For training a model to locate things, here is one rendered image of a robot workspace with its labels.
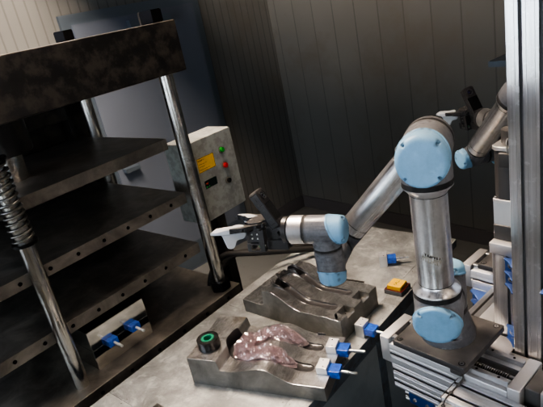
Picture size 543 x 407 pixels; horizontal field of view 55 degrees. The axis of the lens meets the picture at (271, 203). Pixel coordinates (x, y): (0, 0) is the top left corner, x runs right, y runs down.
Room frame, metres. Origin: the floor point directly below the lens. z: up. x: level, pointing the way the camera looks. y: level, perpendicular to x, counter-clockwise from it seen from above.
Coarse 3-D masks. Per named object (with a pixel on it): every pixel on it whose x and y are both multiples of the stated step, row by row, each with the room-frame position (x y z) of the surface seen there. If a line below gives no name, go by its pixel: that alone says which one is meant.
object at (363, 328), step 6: (360, 318) 1.64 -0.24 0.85; (366, 318) 1.63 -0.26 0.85; (354, 324) 1.61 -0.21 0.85; (360, 324) 1.60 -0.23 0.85; (366, 324) 1.61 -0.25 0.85; (372, 324) 1.61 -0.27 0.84; (360, 330) 1.59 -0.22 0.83; (366, 330) 1.58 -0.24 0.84; (372, 330) 1.57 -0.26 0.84; (378, 330) 1.57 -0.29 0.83; (360, 336) 1.60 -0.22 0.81; (372, 336) 1.57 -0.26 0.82
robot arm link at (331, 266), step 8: (344, 248) 1.24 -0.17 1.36; (320, 256) 1.19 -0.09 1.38; (328, 256) 1.18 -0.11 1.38; (336, 256) 1.18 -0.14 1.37; (344, 256) 1.22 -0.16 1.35; (320, 264) 1.19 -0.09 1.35; (328, 264) 1.18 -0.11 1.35; (336, 264) 1.18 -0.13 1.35; (344, 264) 1.20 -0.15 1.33; (320, 272) 1.20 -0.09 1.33; (328, 272) 1.18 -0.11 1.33; (336, 272) 1.18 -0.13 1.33; (344, 272) 1.19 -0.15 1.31; (320, 280) 1.21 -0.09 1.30; (328, 280) 1.19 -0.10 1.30; (336, 280) 1.18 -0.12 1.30; (344, 280) 1.19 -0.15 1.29
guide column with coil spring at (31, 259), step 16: (0, 176) 1.66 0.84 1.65; (0, 192) 1.65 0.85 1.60; (16, 240) 1.66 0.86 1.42; (32, 256) 1.66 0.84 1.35; (32, 272) 1.65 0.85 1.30; (48, 288) 1.67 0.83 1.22; (48, 304) 1.66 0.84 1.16; (48, 320) 1.66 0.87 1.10; (64, 320) 1.68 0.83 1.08; (64, 336) 1.66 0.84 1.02; (64, 352) 1.65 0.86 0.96; (80, 368) 1.67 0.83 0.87; (80, 384) 1.65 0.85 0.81
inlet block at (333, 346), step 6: (330, 342) 1.49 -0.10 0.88; (336, 342) 1.49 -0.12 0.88; (342, 342) 1.50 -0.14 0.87; (330, 348) 1.47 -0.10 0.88; (336, 348) 1.47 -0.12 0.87; (342, 348) 1.47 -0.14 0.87; (348, 348) 1.46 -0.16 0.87; (336, 354) 1.47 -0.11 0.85; (342, 354) 1.46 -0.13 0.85; (348, 354) 1.46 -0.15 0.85
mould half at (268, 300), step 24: (312, 264) 1.99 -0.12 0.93; (264, 288) 1.86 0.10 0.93; (312, 288) 1.85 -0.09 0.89; (360, 288) 1.78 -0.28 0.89; (264, 312) 1.86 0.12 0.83; (288, 312) 1.76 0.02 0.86; (312, 312) 1.70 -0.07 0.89; (336, 312) 1.66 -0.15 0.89; (360, 312) 1.69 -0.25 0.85; (336, 336) 1.61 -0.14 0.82
